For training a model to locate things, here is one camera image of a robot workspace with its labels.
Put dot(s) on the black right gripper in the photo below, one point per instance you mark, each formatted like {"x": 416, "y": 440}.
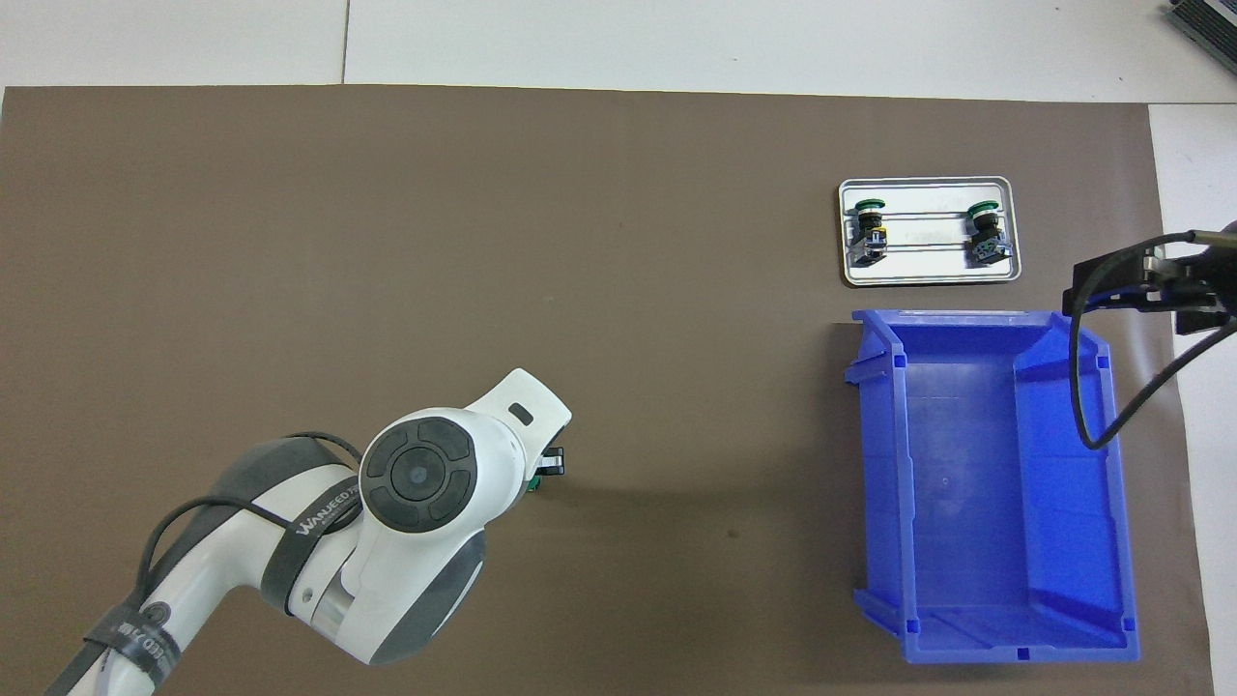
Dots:
{"x": 1231, "y": 237}

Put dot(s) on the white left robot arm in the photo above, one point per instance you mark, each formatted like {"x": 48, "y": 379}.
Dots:
{"x": 425, "y": 474}

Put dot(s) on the brown paper table mat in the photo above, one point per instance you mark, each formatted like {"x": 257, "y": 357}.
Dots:
{"x": 580, "y": 242}

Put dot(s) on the silver metal tray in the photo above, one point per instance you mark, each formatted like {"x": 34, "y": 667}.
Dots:
{"x": 928, "y": 271}

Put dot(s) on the grey ribbed device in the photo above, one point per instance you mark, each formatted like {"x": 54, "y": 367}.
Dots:
{"x": 1208, "y": 24}

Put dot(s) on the blue plastic storage bin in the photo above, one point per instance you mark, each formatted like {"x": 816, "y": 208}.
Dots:
{"x": 966, "y": 483}

